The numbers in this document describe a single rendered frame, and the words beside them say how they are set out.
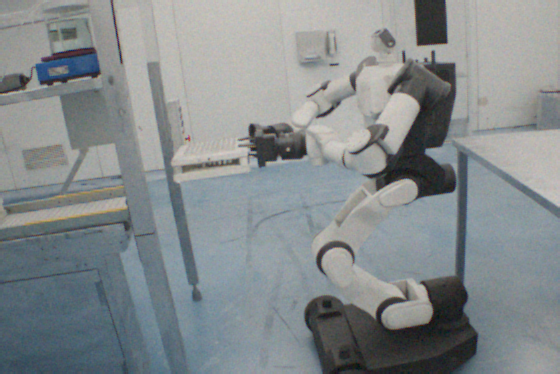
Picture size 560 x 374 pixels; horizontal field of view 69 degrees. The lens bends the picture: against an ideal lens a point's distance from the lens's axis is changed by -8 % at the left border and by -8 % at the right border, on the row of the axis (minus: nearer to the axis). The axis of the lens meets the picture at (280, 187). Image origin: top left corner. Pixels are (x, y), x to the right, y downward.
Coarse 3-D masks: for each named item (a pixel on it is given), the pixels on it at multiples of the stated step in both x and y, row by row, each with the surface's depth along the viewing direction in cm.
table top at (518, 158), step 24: (456, 144) 199; (480, 144) 188; (504, 144) 184; (528, 144) 180; (552, 144) 176; (504, 168) 152; (528, 168) 149; (552, 168) 146; (528, 192) 132; (552, 192) 125
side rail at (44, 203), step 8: (96, 192) 157; (104, 192) 158; (112, 192) 158; (120, 192) 159; (40, 200) 155; (48, 200) 155; (56, 200) 156; (64, 200) 156; (72, 200) 157; (80, 200) 157; (88, 200) 158; (8, 208) 153; (16, 208) 154; (24, 208) 154; (32, 208) 155; (40, 208) 155
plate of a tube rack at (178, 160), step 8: (192, 144) 160; (216, 144) 154; (216, 152) 141; (224, 152) 140; (232, 152) 139; (240, 152) 139; (176, 160) 138; (184, 160) 138; (192, 160) 138; (200, 160) 138; (208, 160) 138; (216, 160) 139
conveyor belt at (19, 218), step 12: (84, 204) 156; (96, 204) 154; (108, 204) 152; (120, 204) 151; (12, 216) 152; (24, 216) 150; (36, 216) 148; (48, 216) 147; (60, 216) 145; (72, 228) 134; (132, 228) 137
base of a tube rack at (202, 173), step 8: (248, 160) 147; (184, 168) 146; (200, 168) 143; (208, 168) 142; (216, 168) 140; (224, 168) 140; (232, 168) 140; (240, 168) 140; (248, 168) 140; (176, 176) 139; (184, 176) 139; (192, 176) 139; (200, 176) 140; (208, 176) 140
